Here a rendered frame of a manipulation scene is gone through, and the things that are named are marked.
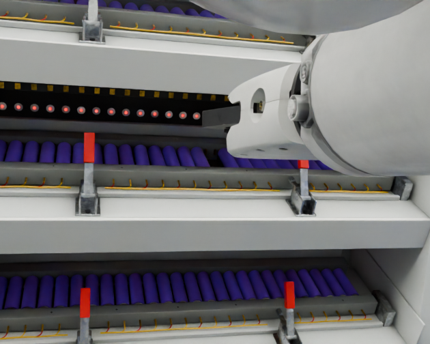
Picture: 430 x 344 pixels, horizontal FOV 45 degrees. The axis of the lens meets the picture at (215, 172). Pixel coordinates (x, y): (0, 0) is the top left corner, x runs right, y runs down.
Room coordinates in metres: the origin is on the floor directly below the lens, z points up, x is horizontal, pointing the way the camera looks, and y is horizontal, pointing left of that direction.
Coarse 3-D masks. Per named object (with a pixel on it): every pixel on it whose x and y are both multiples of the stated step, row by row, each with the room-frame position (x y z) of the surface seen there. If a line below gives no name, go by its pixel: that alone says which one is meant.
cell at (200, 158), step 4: (192, 148) 0.75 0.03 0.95; (196, 148) 0.74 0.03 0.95; (200, 148) 0.75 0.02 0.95; (192, 152) 0.74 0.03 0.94; (196, 152) 0.73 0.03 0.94; (200, 152) 0.73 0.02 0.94; (192, 156) 0.73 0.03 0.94; (196, 156) 0.72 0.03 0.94; (200, 156) 0.72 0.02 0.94; (204, 156) 0.72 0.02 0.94; (196, 160) 0.72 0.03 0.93; (200, 160) 0.71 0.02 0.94; (204, 160) 0.71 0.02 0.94; (196, 164) 0.71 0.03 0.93; (200, 164) 0.70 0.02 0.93; (204, 164) 0.70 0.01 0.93; (208, 164) 0.70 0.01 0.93
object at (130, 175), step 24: (0, 168) 0.60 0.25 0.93; (24, 168) 0.61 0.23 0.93; (48, 168) 0.62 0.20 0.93; (72, 168) 0.63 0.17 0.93; (96, 168) 0.64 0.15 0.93; (120, 168) 0.64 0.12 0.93; (144, 168) 0.65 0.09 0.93; (168, 168) 0.66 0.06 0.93; (192, 168) 0.67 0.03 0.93; (216, 168) 0.68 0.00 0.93; (240, 168) 0.69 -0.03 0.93; (264, 168) 0.70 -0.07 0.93; (360, 192) 0.71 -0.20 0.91; (384, 192) 0.72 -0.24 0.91
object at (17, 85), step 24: (0, 96) 0.70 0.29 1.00; (24, 96) 0.71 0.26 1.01; (48, 96) 0.71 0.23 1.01; (72, 96) 0.72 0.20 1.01; (96, 96) 0.73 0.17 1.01; (120, 96) 0.74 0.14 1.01; (144, 96) 0.74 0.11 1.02; (168, 96) 0.75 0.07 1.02; (192, 96) 0.76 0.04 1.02; (216, 96) 0.77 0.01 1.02; (96, 120) 0.74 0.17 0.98; (120, 120) 0.75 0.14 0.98; (144, 120) 0.75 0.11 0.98; (168, 120) 0.76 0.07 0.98; (192, 120) 0.77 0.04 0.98
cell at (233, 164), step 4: (224, 148) 0.76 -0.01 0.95; (220, 152) 0.75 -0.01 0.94; (224, 152) 0.75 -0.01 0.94; (228, 152) 0.75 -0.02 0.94; (220, 156) 0.74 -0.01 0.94; (224, 156) 0.74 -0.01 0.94; (228, 156) 0.73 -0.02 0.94; (232, 156) 0.74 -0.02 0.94; (224, 160) 0.73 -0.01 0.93; (228, 160) 0.72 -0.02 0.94; (232, 160) 0.72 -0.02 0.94; (224, 164) 0.72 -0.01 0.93; (228, 164) 0.71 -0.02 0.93; (232, 164) 0.71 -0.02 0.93; (236, 164) 0.71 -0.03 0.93
